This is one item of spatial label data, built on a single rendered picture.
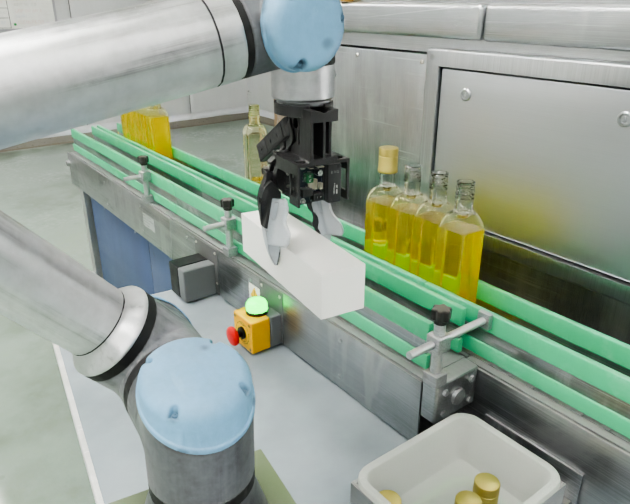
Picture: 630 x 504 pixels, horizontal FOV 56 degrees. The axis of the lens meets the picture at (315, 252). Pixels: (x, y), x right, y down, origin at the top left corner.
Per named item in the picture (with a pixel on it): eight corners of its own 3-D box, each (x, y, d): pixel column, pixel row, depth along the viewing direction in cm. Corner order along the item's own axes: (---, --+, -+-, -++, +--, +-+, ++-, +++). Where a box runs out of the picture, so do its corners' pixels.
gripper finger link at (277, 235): (271, 276, 73) (288, 205, 70) (252, 259, 77) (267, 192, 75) (292, 278, 74) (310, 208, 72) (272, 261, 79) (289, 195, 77)
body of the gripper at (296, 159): (295, 214, 69) (294, 110, 64) (265, 194, 76) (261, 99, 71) (350, 204, 73) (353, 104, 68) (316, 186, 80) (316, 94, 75)
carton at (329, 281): (321, 319, 70) (321, 274, 68) (243, 250, 90) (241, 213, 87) (363, 307, 73) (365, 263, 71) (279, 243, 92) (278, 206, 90)
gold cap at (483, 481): (486, 520, 78) (490, 495, 76) (464, 504, 80) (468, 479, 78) (502, 507, 80) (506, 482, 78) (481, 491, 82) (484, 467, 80)
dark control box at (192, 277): (217, 295, 140) (214, 263, 137) (186, 305, 136) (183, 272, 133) (201, 283, 146) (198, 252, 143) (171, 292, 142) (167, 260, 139)
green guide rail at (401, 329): (430, 367, 90) (434, 322, 87) (425, 370, 89) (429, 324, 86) (76, 149, 218) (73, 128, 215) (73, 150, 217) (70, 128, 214)
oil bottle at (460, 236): (474, 328, 101) (488, 211, 93) (452, 339, 98) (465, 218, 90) (448, 315, 105) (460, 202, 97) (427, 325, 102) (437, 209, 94)
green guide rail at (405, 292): (462, 351, 94) (467, 307, 91) (457, 353, 93) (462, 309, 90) (96, 146, 222) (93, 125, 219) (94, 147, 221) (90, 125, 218)
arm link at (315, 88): (259, 61, 70) (319, 58, 73) (261, 101, 72) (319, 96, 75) (288, 68, 64) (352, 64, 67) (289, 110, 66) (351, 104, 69)
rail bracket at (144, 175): (155, 203, 164) (150, 156, 158) (130, 209, 159) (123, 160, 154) (150, 200, 166) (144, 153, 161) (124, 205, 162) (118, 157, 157)
